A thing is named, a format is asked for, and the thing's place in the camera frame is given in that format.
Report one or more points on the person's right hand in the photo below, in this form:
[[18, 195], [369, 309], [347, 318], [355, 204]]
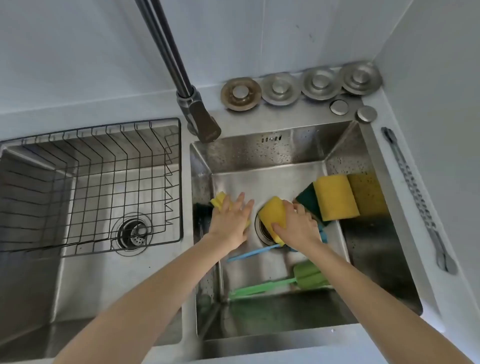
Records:
[[300, 228]]

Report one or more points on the person's left hand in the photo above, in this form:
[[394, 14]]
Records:
[[230, 225]]

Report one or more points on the stained yellow sponge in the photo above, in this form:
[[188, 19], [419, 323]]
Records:
[[218, 200]]

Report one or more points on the yellow sponge green backing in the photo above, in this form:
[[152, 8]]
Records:
[[335, 197], [270, 213], [309, 198]]

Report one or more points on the blue sponge brush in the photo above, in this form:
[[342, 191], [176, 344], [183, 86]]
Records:
[[255, 252]]

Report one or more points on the green sponge brush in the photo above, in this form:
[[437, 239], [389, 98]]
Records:
[[309, 275]]

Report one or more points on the person's right forearm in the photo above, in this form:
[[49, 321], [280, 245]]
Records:
[[375, 307]]

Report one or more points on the person's left forearm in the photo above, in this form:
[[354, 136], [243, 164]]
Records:
[[150, 307]]

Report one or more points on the steel drain strainer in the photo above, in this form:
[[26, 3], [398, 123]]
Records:
[[131, 236], [261, 228]]

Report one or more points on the stainless steel double sink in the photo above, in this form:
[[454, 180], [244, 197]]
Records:
[[277, 176]]

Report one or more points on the dark grey gooseneck faucet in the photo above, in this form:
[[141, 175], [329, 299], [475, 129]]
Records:
[[198, 116]]

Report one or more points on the small round steel cap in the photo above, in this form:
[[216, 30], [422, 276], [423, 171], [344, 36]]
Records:
[[366, 114], [340, 107]]

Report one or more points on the rusty round drain cover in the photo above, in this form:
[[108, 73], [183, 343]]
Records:
[[240, 93]]

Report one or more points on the steel round drain cover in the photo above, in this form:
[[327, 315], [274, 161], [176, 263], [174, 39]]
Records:
[[279, 90], [360, 77], [320, 83]]

